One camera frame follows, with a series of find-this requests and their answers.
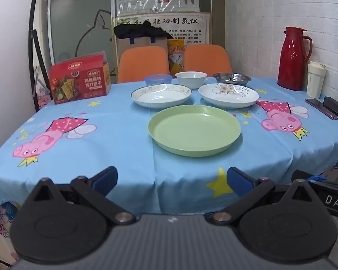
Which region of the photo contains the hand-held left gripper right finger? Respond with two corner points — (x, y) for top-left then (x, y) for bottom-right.
(205, 167), (327, 225)

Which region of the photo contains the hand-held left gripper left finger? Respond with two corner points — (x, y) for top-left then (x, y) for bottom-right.
(23, 166), (136, 225)

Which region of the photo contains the white floral plate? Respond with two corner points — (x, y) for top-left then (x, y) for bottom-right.
(198, 83), (260, 109)

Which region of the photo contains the stainless steel bowl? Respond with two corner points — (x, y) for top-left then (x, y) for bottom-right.
(213, 72), (252, 87)

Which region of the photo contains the white ceramic bowl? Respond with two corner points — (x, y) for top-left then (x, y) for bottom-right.
(175, 71), (208, 89)

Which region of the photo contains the blue cartoon tablecloth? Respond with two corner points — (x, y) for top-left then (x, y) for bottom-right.
(0, 74), (338, 214)

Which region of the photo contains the green plastic plate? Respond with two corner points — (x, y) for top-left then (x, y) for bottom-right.
(148, 105), (242, 157)

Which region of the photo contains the smartphone with red case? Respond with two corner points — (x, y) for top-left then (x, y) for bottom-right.
(305, 98), (338, 121)

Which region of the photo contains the black rectangular box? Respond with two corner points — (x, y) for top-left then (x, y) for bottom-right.
(323, 96), (338, 118)

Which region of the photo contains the red cracker box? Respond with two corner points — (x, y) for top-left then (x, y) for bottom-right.
(50, 51), (112, 105)

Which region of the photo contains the white gold-rimmed plate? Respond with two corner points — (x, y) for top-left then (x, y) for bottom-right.
(130, 84), (192, 109)

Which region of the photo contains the pink printed bag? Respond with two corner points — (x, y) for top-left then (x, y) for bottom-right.
(34, 73), (53, 111)

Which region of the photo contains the floral pink cloth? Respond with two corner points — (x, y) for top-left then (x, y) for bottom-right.
(0, 201), (21, 261)

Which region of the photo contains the blue translucent plastic bowl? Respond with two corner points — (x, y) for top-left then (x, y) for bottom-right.
(144, 74), (172, 86)

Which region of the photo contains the white tumbler cup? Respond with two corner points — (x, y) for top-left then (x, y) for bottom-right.
(307, 61), (327, 99)

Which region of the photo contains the orange chair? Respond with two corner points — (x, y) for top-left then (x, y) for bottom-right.
(117, 46), (170, 84)
(184, 44), (233, 77)

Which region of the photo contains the red thermos jug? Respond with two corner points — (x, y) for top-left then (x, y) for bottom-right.
(277, 26), (313, 92)

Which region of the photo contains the yellow snack bag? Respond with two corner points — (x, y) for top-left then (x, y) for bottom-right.
(167, 39), (185, 78)

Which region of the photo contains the black cloth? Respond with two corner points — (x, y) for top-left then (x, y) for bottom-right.
(113, 23), (174, 40)

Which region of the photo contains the frosted glass door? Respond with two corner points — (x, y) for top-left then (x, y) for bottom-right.
(42, 0), (114, 71)

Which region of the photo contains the framed text poster board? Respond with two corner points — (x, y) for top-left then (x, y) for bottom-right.
(112, 12), (213, 75)

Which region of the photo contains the cardboard box with blue handles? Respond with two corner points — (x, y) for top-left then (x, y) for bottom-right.
(116, 35), (169, 71)

